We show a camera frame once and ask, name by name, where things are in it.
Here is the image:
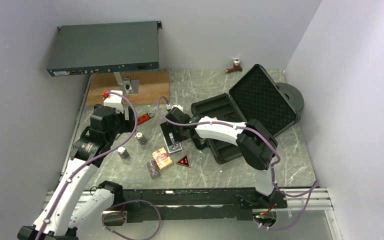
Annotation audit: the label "clear round disc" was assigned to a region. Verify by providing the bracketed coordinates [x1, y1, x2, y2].
[191, 150, 207, 165]

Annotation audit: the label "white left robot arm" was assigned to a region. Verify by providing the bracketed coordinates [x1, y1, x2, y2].
[17, 104, 138, 240]

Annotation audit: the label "dark grey round disc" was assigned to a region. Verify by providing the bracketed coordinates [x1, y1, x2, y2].
[276, 82, 305, 112]

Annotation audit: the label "black poker set case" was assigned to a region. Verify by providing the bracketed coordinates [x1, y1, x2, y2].
[190, 64, 302, 165]

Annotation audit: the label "dark green rack server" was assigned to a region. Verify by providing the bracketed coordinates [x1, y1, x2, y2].
[46, 20, 163, 77]

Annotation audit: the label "red handled adjustable wrench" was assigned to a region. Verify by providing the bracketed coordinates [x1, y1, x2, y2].
[137, 112, 155, 126]

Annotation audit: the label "brown wooden board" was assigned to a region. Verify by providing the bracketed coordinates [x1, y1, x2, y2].
[85, 70, 170, 107]

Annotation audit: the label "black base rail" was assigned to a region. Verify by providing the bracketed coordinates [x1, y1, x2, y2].
[103, 187, 288, 226]

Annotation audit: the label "multicolour lying chip stack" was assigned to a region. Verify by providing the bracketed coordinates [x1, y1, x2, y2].
[146, 160, 161, 179]

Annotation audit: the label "blue playing card deck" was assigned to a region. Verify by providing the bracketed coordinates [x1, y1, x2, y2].
[167, 142, 183, 154]

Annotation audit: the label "purple 500 chip stack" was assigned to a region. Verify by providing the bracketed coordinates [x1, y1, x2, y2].
[116, 145, 130, 160]

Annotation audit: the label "grey metal stand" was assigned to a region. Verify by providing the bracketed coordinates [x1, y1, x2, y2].
[113, 72, 139, 95]

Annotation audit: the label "blue 10 chip stack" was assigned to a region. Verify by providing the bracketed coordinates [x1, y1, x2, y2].
[135, 131, 148, 145]

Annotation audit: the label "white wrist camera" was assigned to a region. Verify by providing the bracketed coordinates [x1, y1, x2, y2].
[166, 104, 184, 112]
[102, 90, 124, 113]

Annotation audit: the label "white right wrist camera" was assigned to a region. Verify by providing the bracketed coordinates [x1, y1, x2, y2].
[166, 104, 184, 112]

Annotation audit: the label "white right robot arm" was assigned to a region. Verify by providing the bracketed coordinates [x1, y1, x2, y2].
[158, 110, 280, 208]

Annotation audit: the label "brown bottle with cap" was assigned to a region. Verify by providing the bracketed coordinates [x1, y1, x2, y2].
[225, 58, 243, 74]

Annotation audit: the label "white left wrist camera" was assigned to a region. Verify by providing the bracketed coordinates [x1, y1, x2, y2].
[102, 90, 124, 113]

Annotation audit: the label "red triangular dealer button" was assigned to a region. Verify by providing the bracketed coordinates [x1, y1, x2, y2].
[176, 154, 191, 168]

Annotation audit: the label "red playing card deck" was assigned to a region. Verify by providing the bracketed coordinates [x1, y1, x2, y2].
[151, 147, 174, 170]

